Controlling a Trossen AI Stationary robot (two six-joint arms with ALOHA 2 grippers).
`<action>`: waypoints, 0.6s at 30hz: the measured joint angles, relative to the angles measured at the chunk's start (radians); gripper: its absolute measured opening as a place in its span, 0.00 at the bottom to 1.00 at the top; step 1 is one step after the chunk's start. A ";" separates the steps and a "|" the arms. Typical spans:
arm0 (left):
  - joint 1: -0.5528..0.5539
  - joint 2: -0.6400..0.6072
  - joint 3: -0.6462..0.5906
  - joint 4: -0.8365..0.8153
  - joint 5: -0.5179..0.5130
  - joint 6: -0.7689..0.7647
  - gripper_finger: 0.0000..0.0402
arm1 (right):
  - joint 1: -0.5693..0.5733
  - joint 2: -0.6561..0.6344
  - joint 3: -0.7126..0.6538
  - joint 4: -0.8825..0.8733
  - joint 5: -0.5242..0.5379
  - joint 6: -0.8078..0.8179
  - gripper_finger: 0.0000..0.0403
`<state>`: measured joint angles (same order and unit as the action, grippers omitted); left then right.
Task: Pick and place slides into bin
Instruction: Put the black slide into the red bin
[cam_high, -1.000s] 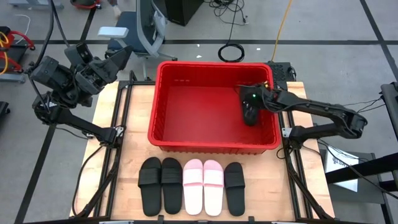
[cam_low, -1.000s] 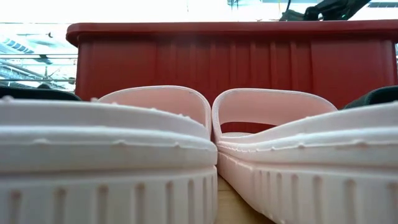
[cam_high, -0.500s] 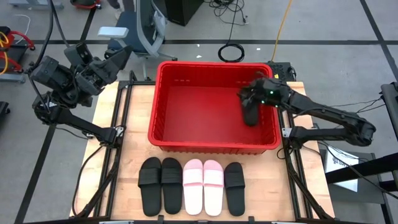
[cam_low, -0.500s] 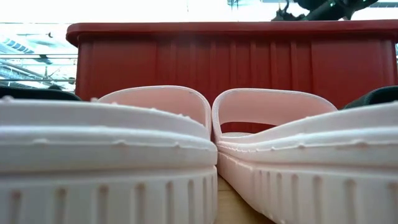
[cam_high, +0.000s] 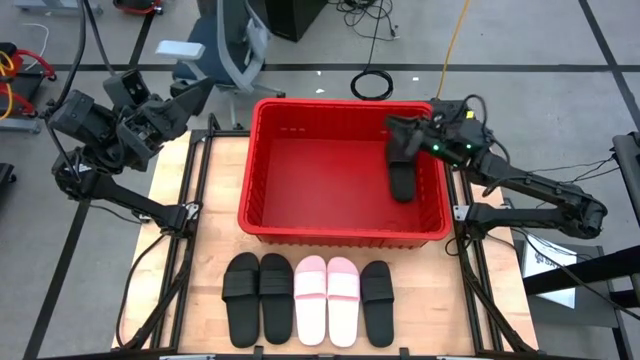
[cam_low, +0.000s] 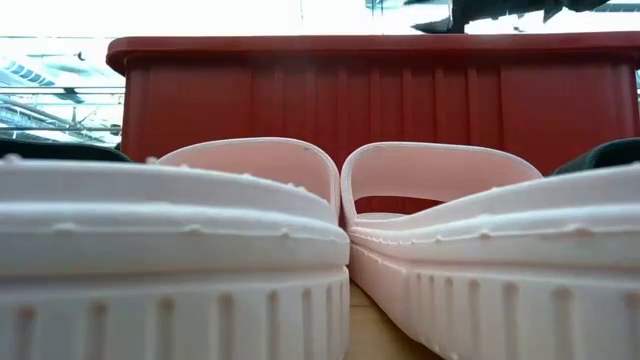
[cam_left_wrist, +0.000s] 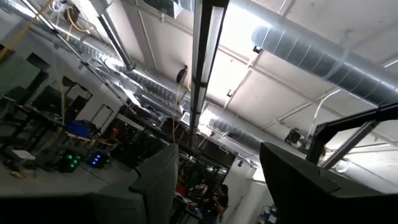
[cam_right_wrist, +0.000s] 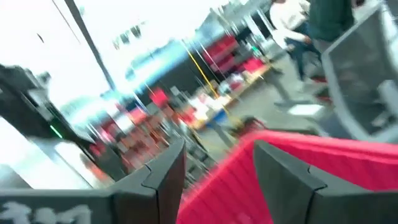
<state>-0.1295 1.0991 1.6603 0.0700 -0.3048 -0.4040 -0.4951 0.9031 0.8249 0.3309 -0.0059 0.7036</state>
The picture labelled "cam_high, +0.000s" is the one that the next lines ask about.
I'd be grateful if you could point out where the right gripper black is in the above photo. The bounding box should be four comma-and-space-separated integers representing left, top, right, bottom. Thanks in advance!
384, 112, 482, 167

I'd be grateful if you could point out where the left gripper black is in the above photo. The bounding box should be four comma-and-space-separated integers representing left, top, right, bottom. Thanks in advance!
117, 77, 216, 171

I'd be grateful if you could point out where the black slide sandal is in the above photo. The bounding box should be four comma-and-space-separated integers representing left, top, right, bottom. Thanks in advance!
258, 252, 296, 346
359, 259, 396, 349
387, 130, 419, 204
221, 251, 262, 350

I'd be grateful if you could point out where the pink slide sandal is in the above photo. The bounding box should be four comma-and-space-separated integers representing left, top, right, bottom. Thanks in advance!
325, 256, 361, 349
293, 254, 329, 347

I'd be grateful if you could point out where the red plastic bin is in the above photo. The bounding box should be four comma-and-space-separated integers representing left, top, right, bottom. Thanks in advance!
237, 97, 454, 250

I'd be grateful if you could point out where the black perforated controller box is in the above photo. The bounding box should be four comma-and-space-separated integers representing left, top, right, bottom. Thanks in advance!
428, 98, 476, 121

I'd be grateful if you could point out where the grey office chair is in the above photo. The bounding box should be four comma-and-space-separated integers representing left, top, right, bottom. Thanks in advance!
154, 0, 287, 130

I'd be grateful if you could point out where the red wheeled dolly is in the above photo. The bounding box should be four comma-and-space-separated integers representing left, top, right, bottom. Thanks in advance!
112, 0, 165, 16

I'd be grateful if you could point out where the black computer tower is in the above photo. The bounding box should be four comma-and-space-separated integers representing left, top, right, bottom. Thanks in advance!
263, 0, 330, 44

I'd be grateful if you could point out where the grey metal floor foot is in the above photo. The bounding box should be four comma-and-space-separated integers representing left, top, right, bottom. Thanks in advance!
12, 0, 105, 16
0, 117, 42, 135

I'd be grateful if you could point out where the red cart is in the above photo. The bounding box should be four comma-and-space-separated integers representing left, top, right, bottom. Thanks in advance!
0, 42, 58, 121

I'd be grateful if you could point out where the white printed paper sheet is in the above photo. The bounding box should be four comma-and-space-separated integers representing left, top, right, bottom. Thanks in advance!
521, 234, 580, 310

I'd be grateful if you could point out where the black side equipment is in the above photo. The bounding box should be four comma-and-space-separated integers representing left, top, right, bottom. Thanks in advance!
612, 131, 640, 226

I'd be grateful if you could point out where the black metal beam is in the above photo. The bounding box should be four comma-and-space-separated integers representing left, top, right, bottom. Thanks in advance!
522, 244, 640, 297

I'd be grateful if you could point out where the grey cabinet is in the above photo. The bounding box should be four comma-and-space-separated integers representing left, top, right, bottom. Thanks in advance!
513, 238, 624, 330

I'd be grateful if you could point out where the black aluminium table frame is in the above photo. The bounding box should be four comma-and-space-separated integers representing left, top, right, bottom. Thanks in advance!
37, 112, 601, 360

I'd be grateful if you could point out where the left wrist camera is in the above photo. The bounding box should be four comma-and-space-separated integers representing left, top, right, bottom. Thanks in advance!
102, 68, 151, 109

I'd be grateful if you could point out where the coiled black cable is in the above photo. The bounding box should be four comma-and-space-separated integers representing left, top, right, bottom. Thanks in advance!
348, 0, 396, 103

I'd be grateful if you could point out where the yellow floor cable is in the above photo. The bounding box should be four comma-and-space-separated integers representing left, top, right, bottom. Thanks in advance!
436, 0, 472, 100

